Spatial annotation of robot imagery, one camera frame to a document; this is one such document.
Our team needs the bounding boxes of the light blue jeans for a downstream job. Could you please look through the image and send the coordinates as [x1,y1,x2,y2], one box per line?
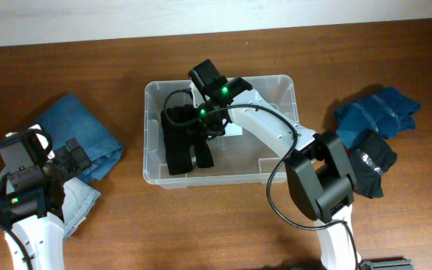
[62,173,101,242]

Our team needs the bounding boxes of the dark blue jeans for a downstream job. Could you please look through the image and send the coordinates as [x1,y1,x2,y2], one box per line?
[34,94,124,184]

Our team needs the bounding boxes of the large black garment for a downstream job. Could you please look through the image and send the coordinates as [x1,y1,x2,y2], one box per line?
[160,111,214,176]

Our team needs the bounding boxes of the clear plastic storage bin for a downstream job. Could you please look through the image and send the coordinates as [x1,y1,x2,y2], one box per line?
[142,74,314,189]

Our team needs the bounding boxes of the small black garment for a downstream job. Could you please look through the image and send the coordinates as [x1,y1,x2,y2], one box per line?
[349,130,398,199]

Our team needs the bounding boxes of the blue garment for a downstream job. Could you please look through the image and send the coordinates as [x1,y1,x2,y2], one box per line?
[334,87,422,149]

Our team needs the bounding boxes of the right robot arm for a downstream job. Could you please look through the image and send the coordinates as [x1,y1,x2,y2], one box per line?
[188,59,362,269]

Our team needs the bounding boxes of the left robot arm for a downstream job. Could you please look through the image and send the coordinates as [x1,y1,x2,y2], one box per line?
[0,130,100,269]

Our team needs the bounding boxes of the white label in bin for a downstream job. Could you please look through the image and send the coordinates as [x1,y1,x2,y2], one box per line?
[223,124,243,137]

